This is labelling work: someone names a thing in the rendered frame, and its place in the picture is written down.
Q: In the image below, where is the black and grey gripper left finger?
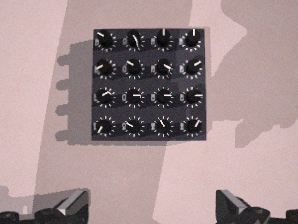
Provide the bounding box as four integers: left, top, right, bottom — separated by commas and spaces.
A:
0, 191, 89, 224

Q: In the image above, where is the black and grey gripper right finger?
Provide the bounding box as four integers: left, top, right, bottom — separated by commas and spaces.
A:
215, 189, 298, 224

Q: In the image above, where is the dark grey knob box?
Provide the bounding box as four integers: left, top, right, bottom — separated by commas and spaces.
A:
91, 28, 207, 141

